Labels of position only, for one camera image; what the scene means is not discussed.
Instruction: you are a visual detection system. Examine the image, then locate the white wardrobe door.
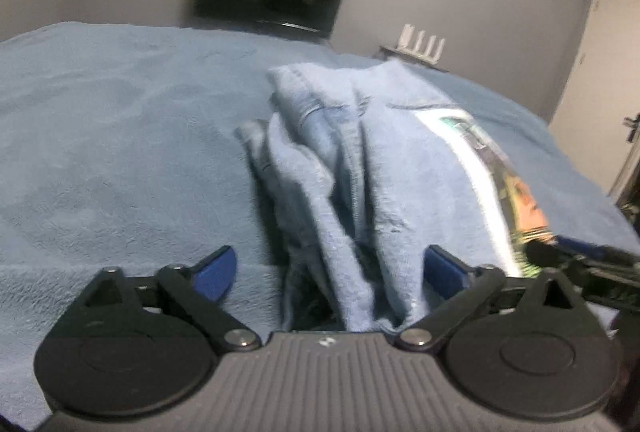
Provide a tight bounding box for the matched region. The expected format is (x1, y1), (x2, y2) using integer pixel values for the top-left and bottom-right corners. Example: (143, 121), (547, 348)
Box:
(549, 0), (639, 199)

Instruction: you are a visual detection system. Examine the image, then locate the light blue denim jacket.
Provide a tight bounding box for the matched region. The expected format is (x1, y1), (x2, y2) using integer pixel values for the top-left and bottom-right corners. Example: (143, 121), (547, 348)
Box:
(239, 62), (552, 331)

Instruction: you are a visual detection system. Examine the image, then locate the white router with antennas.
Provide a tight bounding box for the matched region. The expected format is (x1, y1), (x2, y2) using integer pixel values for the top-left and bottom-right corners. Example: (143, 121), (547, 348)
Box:
(376, 23), (446, 72)

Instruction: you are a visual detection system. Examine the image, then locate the blue fleece bed blanket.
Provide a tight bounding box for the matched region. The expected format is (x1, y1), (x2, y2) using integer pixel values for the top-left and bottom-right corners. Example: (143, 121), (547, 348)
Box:
(0, 21), (640, 430)

